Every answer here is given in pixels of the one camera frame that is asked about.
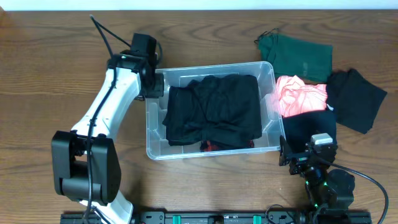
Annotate black garment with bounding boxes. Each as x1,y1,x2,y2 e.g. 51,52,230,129
162,74,262,150

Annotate clear plastic storage bin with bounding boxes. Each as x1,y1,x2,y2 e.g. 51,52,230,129
146,61,285,160

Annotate red navy plaid shirt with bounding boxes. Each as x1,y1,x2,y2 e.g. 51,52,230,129
200,140,254,152

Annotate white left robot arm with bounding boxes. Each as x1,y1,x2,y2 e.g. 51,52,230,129
51,49,164,223

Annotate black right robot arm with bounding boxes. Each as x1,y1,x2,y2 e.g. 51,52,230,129
279,133,355,210

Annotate dark navy folded garment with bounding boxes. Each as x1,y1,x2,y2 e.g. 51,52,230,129
283,110,337,152

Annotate pink crumpled garment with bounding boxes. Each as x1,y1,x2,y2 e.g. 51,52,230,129
275,75,328,118

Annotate black folded cloth far right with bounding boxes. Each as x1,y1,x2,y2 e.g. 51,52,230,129
326,68,387,134

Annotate dark green folded garment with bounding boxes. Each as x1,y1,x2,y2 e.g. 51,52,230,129
254,28,333,83

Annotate black mounting rail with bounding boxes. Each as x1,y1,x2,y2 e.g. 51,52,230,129
60,210,373,224

